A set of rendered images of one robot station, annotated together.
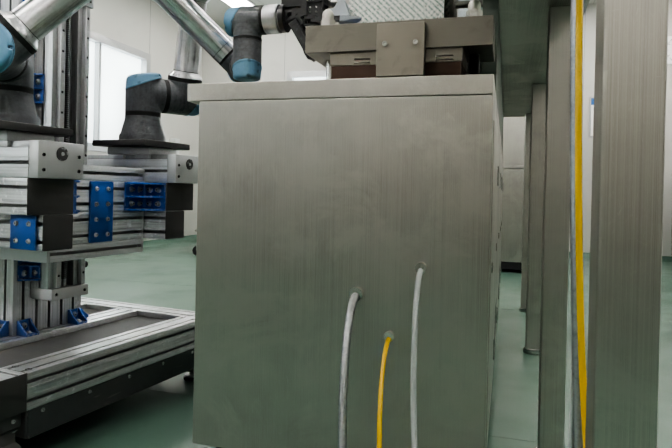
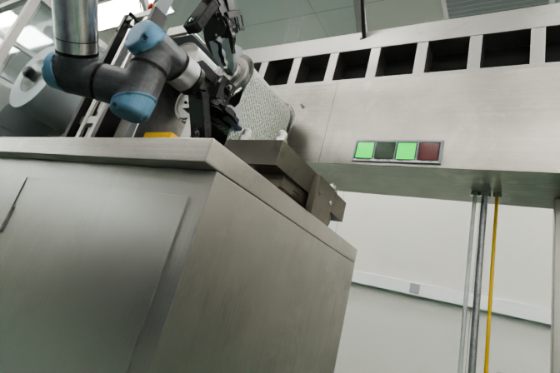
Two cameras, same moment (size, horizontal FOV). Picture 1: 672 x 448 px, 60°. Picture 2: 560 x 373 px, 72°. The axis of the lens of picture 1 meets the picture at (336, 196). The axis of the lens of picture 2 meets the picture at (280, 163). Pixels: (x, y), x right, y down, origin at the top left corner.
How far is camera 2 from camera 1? 1.32 m
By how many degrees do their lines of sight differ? 73
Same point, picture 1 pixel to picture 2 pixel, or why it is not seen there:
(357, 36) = (303, 173)
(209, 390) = not seen: outside the picture
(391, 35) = (322, 189)
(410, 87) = (335, 242)
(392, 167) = (315, 308)
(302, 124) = (284, 247)
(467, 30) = (337, 206)
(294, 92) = (288, 211)
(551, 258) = not seen: hidden behind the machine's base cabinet
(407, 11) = not seen: hidden behind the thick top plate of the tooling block
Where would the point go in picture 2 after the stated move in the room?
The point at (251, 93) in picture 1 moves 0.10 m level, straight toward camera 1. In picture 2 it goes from (262, 192) to (319, 205)
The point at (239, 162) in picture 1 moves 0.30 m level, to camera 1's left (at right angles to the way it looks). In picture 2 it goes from (229, 275) to (113, 229)
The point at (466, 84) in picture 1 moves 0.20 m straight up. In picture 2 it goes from (350, 251) to (364, 182)
